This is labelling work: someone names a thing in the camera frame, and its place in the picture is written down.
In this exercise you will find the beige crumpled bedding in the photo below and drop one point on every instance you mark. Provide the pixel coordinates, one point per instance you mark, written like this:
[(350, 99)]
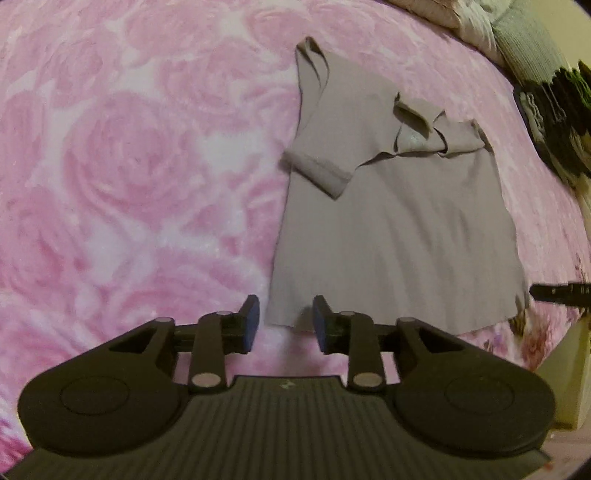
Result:
[(455, 16)]

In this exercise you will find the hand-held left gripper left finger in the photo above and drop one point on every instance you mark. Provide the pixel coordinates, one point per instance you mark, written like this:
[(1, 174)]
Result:
[(252, 323)]

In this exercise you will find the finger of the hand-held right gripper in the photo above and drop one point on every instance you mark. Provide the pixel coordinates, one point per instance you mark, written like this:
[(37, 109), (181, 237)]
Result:
[(561, 292)]

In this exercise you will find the cream bedside cabinet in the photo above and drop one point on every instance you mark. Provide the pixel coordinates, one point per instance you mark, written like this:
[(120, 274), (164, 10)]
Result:
[(565, 374)]

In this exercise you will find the pink floral blanket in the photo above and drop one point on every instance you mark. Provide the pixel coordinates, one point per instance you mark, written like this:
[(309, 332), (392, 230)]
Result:
[(115, 161)]

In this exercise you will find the green ribbed pillow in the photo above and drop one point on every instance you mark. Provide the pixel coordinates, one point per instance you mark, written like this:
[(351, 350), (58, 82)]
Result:
[(526, 39)]

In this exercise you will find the dark striped folded clothes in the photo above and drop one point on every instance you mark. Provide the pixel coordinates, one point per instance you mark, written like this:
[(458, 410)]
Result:
[(556, 120)]

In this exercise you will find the grey short-sleeved shirt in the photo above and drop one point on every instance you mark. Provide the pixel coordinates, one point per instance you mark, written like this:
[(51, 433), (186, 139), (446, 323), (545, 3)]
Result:
[(392, 221)]

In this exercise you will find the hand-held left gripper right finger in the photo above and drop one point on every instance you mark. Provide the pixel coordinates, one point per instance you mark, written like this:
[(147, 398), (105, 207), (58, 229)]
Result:
[(319, 324)]

